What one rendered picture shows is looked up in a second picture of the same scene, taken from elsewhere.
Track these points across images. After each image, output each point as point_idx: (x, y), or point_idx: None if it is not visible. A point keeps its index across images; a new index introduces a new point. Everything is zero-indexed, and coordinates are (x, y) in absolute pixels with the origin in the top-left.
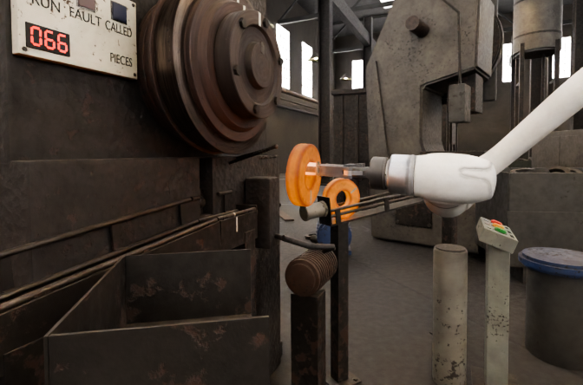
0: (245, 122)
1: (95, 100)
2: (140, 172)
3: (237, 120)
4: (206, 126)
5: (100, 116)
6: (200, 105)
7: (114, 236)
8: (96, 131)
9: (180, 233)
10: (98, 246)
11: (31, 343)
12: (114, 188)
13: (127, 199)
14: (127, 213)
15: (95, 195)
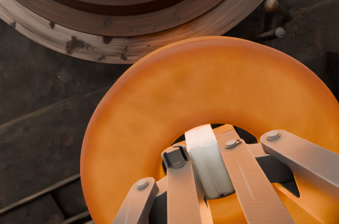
0: None
1: (0, 47)
2: (63, 123)
3: None
4: (82, 35)
5: (14, 63)
6: (33, 11)
7: (50, 208)
8: (17, 82)
9: (94, 222)
10: (41, 217)
11: None
12: (33, 154)
13: (56, 160)
14: (64, 177)
15: (13, 167)
